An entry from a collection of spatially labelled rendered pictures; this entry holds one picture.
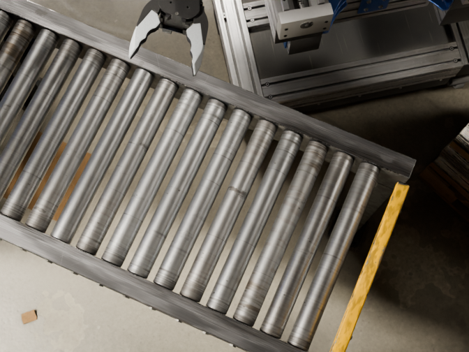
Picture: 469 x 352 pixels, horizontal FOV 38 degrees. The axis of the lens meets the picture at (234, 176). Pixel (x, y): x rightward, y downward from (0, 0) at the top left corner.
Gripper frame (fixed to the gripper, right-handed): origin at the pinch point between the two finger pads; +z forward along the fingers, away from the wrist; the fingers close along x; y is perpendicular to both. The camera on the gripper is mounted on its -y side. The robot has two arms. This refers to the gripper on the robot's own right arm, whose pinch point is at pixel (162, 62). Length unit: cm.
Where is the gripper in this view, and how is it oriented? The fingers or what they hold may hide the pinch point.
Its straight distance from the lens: 119.9
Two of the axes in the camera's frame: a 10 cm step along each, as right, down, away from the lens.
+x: -9.7, -2.6, -0.5
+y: -1.1, 2.2, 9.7
